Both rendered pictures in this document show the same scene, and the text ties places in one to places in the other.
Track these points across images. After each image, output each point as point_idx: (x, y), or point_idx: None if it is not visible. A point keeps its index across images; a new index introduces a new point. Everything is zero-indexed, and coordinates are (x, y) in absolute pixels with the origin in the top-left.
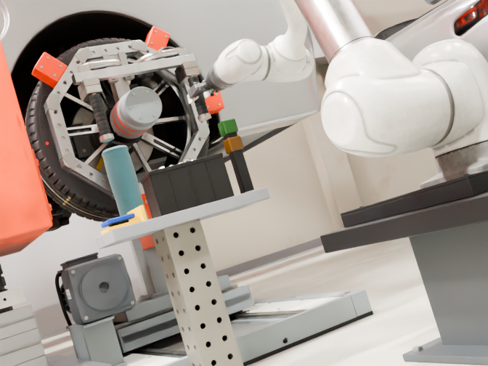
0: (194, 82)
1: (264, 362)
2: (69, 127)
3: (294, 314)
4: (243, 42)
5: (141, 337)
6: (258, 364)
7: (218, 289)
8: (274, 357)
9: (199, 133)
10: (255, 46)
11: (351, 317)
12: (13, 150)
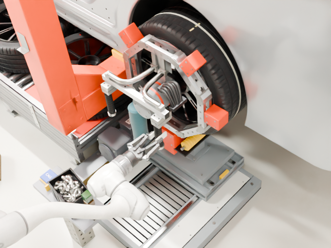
0: (127, 144)
1: (110, 245)
2: (148, 60)
3: (138, 246)
4: (88, 185)
5: (153, 161)
6: (110, 242)
7: (73, 226)
8: (115, 247)
9: (197, 128)
10: (92, 192)
11: None
12: (50, 104)
